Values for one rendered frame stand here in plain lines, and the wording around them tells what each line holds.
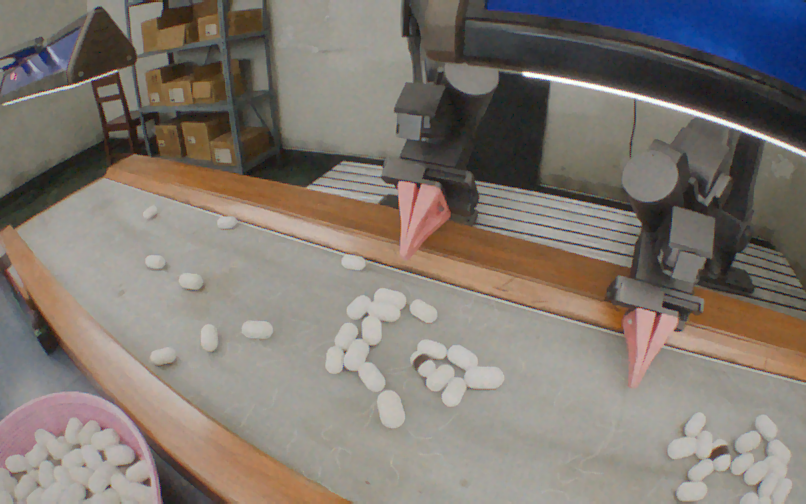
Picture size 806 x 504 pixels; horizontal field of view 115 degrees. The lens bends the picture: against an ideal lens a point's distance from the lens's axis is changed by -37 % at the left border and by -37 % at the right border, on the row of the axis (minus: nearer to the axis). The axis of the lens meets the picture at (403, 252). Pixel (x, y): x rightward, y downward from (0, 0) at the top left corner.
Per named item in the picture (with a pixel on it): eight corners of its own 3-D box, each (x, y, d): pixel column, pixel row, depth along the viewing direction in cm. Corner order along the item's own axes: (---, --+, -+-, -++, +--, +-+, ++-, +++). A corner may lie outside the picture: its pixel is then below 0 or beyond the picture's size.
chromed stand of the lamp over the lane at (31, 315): (87, 261, 66) (28, 49, 42) (127, 291, 59) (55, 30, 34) (19, 310, 52) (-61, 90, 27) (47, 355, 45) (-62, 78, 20)
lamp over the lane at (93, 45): (26, 93, 56) (21, 63, 52) (139, 63, 32) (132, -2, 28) (-3, 106, 50) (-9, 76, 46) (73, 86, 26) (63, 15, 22)
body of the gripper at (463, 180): (467, 187, 41) (486, 128, 42) (378, 169, 45) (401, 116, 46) (475, 212, 47) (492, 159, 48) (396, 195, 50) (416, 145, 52)
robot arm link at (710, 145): (714, 191, 33) (789, 36, 30) (648, 157, 39) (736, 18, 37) (713, 246, 41) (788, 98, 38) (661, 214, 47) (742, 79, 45)
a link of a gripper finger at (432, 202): (415, 254, 40) (445, 170, 42) (353, 237, 43) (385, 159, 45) (431, 272, 46) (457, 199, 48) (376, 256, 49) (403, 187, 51)
